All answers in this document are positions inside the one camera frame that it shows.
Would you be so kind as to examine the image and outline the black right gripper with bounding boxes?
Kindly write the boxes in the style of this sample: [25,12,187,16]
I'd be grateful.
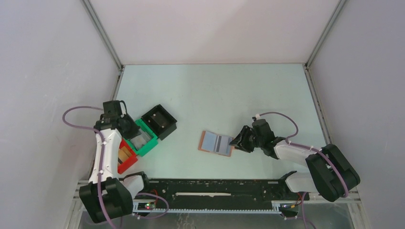
[229,125,264,153]

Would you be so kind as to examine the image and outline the grey magnetic stripe card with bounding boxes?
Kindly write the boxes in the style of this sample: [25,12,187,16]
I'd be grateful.
[213,135,233,156]

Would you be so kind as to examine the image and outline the tan leather card holder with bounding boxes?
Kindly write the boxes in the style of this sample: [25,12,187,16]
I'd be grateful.
[198,131,234,157]

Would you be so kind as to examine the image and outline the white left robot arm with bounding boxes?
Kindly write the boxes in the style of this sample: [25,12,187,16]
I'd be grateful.
[79,100,151,223]

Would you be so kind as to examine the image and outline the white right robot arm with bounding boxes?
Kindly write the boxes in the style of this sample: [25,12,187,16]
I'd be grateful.
[230,119,361,202]

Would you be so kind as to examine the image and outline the grey cards in green bin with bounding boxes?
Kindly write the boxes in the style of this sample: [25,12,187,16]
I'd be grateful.
[130,132,151,150]

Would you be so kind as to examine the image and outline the orange cards in red bin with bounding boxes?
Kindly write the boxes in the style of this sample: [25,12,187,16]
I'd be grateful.
[118,147,132,165]

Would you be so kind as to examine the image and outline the black VIP card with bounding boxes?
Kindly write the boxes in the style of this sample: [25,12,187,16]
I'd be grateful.
[150,112,168,130]

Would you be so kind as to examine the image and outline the green plastic bin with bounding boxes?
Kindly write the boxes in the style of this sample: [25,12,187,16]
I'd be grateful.
[125,119,158,157]

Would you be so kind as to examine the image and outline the black plastic bin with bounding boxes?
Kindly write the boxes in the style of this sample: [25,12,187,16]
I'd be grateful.
[141,104,177,140]

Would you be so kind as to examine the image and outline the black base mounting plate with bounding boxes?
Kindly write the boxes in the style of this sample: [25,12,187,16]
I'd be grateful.
[121,178,309,210]

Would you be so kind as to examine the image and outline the red plastic bin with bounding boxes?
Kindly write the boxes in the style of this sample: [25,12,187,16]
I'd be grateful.
[117,139,138,174]

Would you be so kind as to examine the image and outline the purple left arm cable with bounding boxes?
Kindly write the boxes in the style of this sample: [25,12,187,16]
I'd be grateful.
[62,106,170,229]

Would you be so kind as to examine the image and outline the aluminium frame rail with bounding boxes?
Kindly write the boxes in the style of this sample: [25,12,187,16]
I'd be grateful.
[73,180,362,216]

